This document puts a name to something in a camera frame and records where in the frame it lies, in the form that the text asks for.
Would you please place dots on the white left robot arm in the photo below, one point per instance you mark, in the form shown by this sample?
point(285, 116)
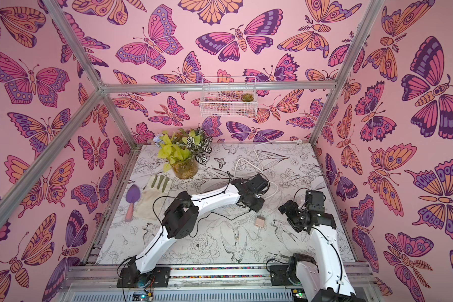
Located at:
point(179, 220)

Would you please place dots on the pink charger adapter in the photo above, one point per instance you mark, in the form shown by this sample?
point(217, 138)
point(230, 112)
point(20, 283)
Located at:
point(260, 222)

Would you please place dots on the aluminium frame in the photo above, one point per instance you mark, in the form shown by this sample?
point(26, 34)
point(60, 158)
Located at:
point(11, 200)

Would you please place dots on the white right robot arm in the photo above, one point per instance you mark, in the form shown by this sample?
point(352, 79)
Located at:
point(323, 276)

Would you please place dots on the glass vase with plants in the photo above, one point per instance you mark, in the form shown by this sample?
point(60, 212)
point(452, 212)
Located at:
point(184, 151)

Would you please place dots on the small potted succulent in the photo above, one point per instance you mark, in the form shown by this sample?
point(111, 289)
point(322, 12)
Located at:
point(247, 98)

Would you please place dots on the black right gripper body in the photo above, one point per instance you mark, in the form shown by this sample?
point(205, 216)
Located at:
point(292, 216)

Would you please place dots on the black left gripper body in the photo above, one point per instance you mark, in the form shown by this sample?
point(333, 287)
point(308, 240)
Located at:
point(255, 204)

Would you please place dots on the white wire basket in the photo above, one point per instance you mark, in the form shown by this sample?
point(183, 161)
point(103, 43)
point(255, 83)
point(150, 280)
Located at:
point(222, 96)

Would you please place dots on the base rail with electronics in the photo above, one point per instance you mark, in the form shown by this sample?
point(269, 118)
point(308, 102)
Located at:
point(204, 282)

